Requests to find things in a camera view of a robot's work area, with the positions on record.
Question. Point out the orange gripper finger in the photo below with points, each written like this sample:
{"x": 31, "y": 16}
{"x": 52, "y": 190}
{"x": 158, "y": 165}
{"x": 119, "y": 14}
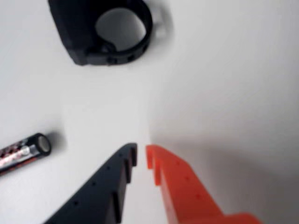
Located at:
{"x": 187, "y": 193}

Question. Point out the dark navy gripper finger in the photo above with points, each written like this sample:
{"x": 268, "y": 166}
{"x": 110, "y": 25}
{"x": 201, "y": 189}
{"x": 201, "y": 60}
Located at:
{"x": 98, "y": 193}

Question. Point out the black AAA battery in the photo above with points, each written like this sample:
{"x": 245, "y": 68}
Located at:
{"x": 21, "y": 154}

